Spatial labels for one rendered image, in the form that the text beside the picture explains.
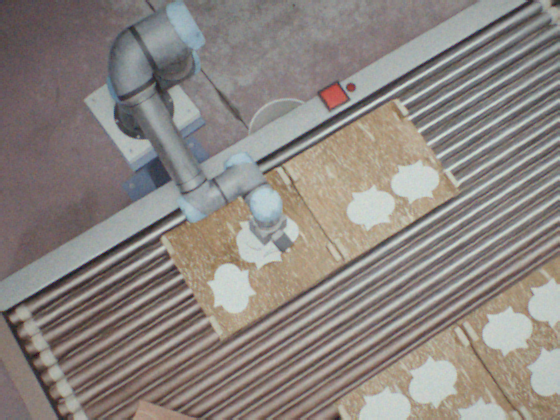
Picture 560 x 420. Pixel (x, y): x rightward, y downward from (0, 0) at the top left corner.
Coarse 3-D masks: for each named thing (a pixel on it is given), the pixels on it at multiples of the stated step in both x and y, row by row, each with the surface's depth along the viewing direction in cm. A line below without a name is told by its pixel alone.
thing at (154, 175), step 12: (96, 120) 225; (204, 120) 226; (180, 132) 225; (192, 132) 225; (192, 144) 314; (144, 156) 222; (156, 156) 223; (204, 156) 313; (132, 168) 221; (156, 168) 251; (132, 180) 310; (144, 180) 310; (156, 180) 267; (168, 180) 264; (132, 192) 309; (144, 192) 309
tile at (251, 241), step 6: (288, 222) 205; (246, 228) 205; (288, 228) 205; (246, 234) 204; (252, 234) 204; (288, 234) 204; (246, 240) 204; (252, 240) 204; (258, 240) 204; (252, 246) 203; (258, 246) 203; (270, 246) 203; (264, 252) 203
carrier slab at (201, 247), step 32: (288, 192) 213; (192, 224) 210; (224, 224) 210; (192, 256) 208; (224, 256) 208; (288, 256) 208; (320, 256) 208; (192, 288) 205; (256, 288) 206; (288, 288) 206; (224, 320) 203
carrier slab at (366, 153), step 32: (352, 128) 218; (384, 128) 219; (320, 160) 216; (352, 160) 216; (384, 160) 216; (416, 160) 216; (320, 192) 213; (352, 192) 213; (448, 192) 214; (320, 224) 211; (352, 224) 211; (384, 224) 211; (352, 256) 208
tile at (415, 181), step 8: (400, 168) 214; (408, 168) 214; (416, 168) 214; (424, 168) 215; (400, 176) 214; (408, 176) 214; (416, 176) 214; (424, 176) 214; (432, 176) 214; (392, 184) 213; (400, 184) 213; (408, 184) 213; (416, 184) 213; (424, 184) 213; (432, 184) 213; (400, 192) 212; (408, 192) 213; (416, 192) 213; (424, 192) 213; (408, 200) 212
